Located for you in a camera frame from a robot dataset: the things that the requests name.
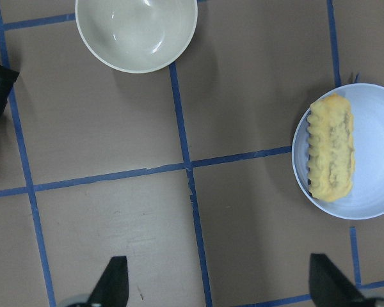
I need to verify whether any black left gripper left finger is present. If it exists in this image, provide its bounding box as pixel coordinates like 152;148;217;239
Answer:
59;256;129;307

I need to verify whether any blue plate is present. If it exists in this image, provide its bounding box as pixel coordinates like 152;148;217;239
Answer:
291;83;384;220

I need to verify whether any cream bowl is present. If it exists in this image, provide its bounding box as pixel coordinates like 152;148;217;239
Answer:
75;1;198;74

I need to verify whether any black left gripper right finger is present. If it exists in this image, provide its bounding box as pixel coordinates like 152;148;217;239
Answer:
308;253;384;307

